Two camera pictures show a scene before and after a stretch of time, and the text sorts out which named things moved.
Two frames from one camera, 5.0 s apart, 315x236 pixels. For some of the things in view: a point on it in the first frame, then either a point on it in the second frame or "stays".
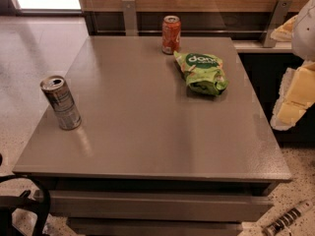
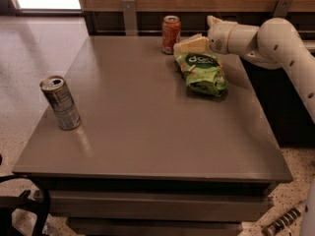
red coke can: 171,31 stays
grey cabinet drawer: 156,206 stays
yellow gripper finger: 283,33 → 219,33
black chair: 24,201 stays
